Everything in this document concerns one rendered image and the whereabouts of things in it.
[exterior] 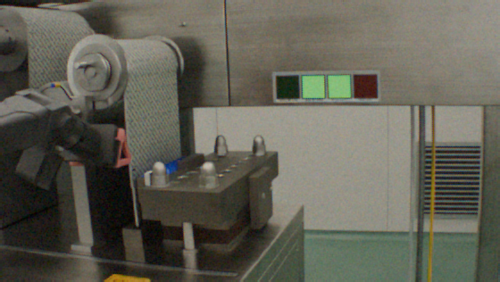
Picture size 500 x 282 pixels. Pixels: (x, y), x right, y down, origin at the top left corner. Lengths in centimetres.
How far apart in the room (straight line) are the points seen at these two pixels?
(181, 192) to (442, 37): 65
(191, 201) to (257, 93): 40
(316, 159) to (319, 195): 25
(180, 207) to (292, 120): 274
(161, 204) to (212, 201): 10
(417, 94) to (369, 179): 247
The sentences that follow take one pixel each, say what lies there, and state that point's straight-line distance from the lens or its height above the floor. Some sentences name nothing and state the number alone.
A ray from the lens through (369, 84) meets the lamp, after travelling 123.
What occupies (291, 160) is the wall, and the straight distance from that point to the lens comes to 373.
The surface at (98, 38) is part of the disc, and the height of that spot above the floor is 131.
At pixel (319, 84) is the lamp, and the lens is 125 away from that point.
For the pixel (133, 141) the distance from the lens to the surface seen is 108.
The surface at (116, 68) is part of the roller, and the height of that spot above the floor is 125.
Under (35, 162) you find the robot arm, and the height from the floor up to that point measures 113.
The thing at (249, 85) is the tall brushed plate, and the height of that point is 119.
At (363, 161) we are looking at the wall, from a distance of 365.
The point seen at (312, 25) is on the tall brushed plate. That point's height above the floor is 133.
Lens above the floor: 126
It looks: 9 degrees down
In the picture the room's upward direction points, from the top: 3 degrees counter-clockwise
